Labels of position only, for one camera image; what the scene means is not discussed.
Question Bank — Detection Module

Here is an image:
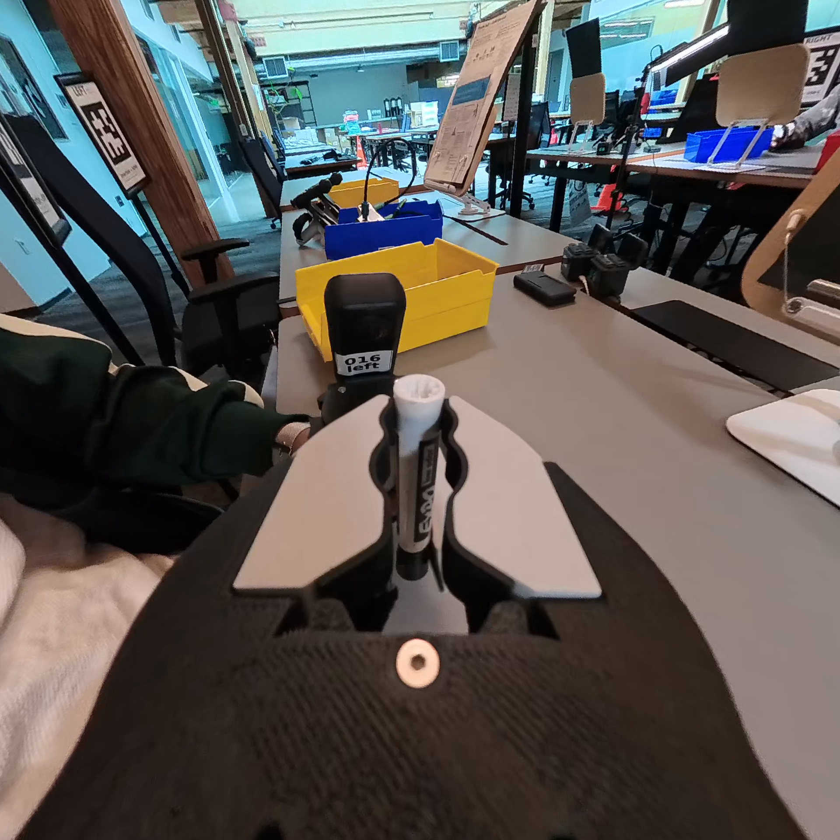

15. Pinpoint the printed tag sign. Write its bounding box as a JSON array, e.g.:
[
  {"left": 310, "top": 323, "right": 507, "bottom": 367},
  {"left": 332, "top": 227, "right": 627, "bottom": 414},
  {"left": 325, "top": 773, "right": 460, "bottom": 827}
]
[{"left": 802, "top": 29, "right": 840, "bottom": 109}]

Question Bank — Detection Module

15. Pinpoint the person's white garment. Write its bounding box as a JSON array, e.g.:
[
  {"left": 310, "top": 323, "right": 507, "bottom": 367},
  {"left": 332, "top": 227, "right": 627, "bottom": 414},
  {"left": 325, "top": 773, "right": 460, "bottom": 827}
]
[{"left": 0, "top": 499, "right": 173, "bottom": 840}]

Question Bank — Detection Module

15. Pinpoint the narrow wooden board on stand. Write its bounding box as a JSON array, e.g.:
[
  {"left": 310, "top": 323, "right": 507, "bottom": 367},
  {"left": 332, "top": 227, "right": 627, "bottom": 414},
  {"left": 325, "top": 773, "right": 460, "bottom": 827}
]
[{"left": 567, "top": 72, "right": 606, "bottom": 153}]

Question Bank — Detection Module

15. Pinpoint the large yellow plastic bin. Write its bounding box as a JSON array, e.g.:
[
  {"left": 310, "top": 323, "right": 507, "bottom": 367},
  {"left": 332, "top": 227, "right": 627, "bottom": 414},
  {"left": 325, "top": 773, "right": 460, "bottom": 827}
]
[{"left": 295, "top": 238, "right": 500, "bottom": 362}]

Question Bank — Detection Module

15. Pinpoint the large wooden board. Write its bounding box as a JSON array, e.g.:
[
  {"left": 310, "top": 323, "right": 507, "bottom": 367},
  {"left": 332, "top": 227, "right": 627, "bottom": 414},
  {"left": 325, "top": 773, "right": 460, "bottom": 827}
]
[{"left": 742, "top": 151, "right": 840, "bottom": 329}]

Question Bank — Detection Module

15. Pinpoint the black charger cluster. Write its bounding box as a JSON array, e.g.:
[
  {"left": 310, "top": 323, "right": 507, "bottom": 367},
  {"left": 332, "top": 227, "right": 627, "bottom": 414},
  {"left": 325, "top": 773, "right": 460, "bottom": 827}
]
[{"left": 564, "top": 223, "right": 651, "bottom": 296}]

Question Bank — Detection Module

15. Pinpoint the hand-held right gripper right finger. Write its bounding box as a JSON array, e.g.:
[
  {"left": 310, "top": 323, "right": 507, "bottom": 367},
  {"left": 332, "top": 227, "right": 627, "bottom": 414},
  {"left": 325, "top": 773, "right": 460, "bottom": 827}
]
[{"left": 440, "top": 395, "right": 603, "bottom": 601}]

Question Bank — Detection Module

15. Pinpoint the person's left forearm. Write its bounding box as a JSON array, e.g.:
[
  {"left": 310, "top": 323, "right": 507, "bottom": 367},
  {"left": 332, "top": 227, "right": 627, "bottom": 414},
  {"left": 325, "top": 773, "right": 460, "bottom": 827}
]
[{"left": 0, "top": 326, "right": 311, "bottom": 490}]

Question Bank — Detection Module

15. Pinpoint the black metal pole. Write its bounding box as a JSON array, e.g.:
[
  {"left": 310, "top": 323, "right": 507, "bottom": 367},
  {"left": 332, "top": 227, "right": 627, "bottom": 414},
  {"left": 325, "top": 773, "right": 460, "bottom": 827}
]
[{"left": 508, "top": 0, "right": 546, "bottom": 217}]

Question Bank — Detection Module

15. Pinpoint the black device on table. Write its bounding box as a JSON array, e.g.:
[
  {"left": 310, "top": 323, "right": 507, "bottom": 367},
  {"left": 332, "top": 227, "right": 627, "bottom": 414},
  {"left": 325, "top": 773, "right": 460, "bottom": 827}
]
[{"left": 292, "top": 174, "right": 343, "bottom": 247}]

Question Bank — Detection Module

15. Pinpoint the flat black case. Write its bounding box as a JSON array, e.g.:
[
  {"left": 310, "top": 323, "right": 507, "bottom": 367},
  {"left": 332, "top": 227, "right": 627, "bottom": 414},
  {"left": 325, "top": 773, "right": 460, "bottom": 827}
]
[{"left": 513, "top": 271, "right": 577, "bottom": 307}]

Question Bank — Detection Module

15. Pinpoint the wooden pillar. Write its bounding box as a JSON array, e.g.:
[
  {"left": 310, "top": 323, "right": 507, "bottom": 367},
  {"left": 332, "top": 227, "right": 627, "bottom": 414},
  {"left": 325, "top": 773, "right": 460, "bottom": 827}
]
[{"left": 49, "top": 0, "right": 234, "bottom": 283}]

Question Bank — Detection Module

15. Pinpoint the framed tag sign on stand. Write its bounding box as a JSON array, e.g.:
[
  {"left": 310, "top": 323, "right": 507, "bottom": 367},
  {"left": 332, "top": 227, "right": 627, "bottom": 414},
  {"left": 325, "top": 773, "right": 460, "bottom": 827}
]
[
  {"left": 56, "top": 72, "right": 191, "bottom": 290},
  {"left": 0, "top": 112, "right": 142, "bottom": 365}
]

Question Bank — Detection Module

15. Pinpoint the black cable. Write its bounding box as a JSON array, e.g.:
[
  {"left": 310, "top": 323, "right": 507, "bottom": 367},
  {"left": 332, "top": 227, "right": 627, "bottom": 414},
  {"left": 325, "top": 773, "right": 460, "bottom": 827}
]
[{"left": 363, "top": 136, "right": 419, "bottom": 212}]

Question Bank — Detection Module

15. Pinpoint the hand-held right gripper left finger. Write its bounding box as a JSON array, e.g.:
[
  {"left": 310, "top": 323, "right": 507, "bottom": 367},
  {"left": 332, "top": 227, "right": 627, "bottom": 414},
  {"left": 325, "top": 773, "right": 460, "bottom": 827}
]
[{"left": 233, "top": 394, "right": 400, "bottom": 601}]

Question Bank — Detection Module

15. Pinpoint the white pad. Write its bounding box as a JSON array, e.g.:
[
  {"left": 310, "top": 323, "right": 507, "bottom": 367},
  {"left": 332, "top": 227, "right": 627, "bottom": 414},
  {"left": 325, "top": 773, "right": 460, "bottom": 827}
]
[{"left": 726, "top": 389, "right": 840, "bottom": 506}]

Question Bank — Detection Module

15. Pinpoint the wide wooden board on stand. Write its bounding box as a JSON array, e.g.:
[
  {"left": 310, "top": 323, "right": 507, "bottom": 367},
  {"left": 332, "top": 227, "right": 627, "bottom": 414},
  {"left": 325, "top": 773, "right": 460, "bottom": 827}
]
[{"left": 715, "top": 45, "right": 809, "bottom": 173}]

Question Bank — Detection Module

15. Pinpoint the small yellow plastic bin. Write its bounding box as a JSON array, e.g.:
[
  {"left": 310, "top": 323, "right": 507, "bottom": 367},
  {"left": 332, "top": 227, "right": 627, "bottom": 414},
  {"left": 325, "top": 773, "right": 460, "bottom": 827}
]
[{"left": 328, "top": 176, "right": 401, "bottom": 207}]

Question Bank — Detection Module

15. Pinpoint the black office chair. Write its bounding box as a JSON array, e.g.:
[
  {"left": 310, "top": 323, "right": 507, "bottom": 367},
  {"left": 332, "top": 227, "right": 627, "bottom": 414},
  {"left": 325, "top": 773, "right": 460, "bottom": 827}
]
[{"left": 39, "top": 125, "right": 283, "bottom": 388}]

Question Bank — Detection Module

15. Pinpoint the cardboard sheet on stand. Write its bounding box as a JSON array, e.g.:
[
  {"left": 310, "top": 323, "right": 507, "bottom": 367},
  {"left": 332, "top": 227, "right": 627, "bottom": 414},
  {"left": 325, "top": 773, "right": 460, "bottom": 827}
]
[{"left": 423, "top": 0, "right": 546, "bottom": 217}]

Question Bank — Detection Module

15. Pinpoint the blue plastic bin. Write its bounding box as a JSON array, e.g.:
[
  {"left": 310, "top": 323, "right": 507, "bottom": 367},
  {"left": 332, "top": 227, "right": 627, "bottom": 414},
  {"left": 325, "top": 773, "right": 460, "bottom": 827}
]
[
  {"left": 325, "top": 200, "right": 444, "bottom": 260},
  {"left": 684, "top": 128, "right": 775, "bottom": 164}
]

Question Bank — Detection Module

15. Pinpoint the black and white marker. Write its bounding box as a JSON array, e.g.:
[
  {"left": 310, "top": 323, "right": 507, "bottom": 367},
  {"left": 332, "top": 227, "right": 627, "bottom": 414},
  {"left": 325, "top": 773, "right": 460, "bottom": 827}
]
[{"left": 392, "top": 375, "right": 447, "bottom": 581}]

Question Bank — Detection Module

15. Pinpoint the black monitor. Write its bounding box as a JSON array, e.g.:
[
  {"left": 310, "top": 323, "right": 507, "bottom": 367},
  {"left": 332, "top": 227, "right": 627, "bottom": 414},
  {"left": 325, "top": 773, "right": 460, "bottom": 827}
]
[{"left": 566, "top": 18, "right": 602, "bottom": 78}]

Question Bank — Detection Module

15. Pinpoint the black desk mat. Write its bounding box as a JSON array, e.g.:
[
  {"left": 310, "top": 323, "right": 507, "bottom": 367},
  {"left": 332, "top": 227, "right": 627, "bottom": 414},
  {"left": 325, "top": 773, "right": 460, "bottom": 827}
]
[{"left": 630, "top": 301, "right": 840, "bottom": 395}]

